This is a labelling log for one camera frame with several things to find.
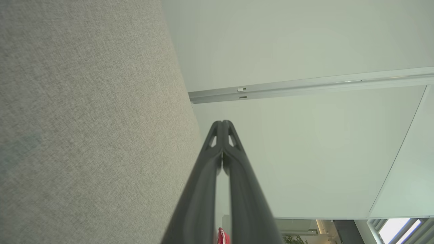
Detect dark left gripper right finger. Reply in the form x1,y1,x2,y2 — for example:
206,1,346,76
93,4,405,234
222,120,283,244

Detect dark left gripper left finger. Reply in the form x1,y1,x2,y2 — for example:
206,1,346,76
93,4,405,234
161,120,225,244

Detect red white basketball jersey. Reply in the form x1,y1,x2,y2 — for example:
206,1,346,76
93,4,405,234
218,227,231,244

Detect green potted plant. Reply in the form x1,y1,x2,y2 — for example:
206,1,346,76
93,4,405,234
282,235,308,244

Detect dark pillar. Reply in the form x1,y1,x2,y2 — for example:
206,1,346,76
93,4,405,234
333,220,355,244

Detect bright window with grey frame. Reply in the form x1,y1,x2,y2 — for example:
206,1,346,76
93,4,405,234
368,217,434,244

